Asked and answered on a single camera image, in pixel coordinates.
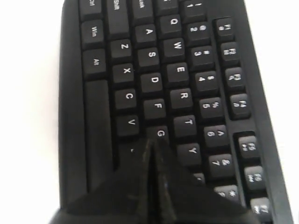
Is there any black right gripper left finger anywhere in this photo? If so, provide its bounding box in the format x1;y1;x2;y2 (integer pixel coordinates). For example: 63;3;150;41
50;139;153;224

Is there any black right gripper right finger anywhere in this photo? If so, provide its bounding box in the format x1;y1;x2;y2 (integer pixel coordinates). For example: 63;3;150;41
151;140;259;224

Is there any black acer keyboard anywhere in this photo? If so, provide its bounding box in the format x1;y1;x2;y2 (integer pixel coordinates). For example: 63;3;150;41
58;0;293;224

